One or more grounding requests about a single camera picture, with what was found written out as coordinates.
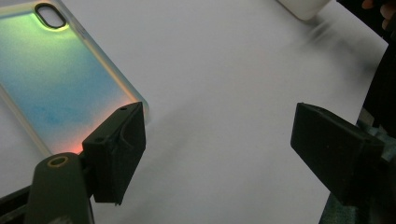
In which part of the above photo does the white box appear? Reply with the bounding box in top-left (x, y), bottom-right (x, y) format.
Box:
top-left (276, 0), bottom-right (332, 21)

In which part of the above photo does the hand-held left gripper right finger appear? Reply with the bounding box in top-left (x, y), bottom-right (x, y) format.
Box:
top-left (290, 102), bottom-right (389, 207)

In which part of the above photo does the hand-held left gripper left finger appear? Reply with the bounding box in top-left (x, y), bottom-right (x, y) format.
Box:
top-left (81, 101), bottom-right (147, 206)

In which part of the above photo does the iridescent translucent phone case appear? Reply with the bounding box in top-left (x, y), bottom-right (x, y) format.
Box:
top-left (0, 0), bottom-right (149, 158)

